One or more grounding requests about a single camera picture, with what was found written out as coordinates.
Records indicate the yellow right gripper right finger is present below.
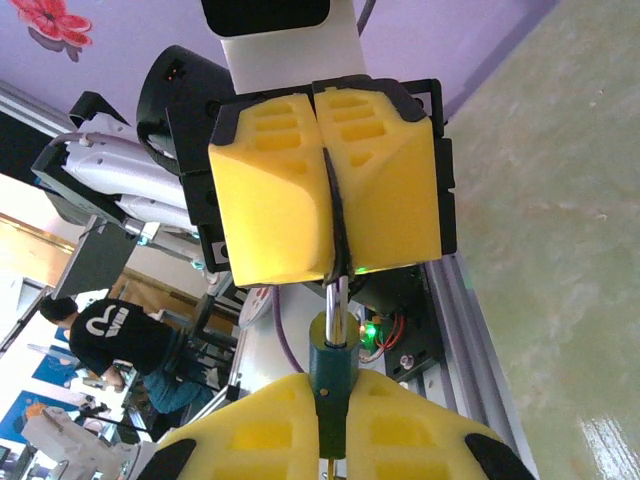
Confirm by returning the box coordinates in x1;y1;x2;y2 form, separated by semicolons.
346;369;539;480

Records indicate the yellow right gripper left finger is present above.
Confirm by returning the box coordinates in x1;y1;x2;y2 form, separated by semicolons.
148;372;325;480

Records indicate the teal padlock with silver shackle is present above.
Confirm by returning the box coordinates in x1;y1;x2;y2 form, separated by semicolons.
307;273;362;460

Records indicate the white disc with red marks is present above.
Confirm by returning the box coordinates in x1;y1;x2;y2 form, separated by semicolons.
238;285;275;330

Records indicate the person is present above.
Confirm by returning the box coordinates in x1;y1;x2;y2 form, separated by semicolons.
38;296;217;417

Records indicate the dark monitor panel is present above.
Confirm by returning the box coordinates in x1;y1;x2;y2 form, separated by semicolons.
52;222;141;301

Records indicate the white background machine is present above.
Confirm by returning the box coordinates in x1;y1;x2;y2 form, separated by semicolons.
19;403;151;480

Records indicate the long aluminium base rail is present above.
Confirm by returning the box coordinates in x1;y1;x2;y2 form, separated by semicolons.
387;252;534;480

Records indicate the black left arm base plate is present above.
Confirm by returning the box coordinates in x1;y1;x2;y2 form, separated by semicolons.
359;309;444;386

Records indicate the short purple cable loop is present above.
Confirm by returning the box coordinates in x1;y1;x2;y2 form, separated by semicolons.
271;286;307;375

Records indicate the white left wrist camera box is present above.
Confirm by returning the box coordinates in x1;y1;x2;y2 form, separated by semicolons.
199;0;367;97

